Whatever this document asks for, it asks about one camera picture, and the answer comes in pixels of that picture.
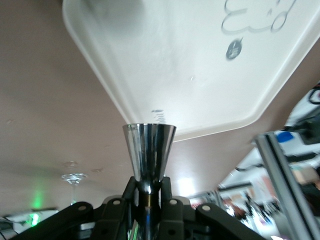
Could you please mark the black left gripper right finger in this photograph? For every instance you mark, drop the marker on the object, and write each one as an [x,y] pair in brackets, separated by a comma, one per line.
[180,220]

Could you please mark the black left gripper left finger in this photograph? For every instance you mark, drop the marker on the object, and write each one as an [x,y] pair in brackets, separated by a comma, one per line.
[110,220]

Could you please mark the steel double jigger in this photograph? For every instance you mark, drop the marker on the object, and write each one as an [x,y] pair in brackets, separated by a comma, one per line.
[150,150]

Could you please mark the clear stemmed wine glass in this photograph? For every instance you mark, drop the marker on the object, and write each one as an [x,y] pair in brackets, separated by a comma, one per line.
[73,178]

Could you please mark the brown table cover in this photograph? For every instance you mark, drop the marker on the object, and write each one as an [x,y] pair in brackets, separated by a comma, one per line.
[50,100]

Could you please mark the cream rabbit print tray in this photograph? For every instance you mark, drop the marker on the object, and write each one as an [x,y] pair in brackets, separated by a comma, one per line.
[175,62]

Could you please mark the aluminium camera mount post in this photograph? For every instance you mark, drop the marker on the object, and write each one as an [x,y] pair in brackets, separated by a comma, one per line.
[282,175]

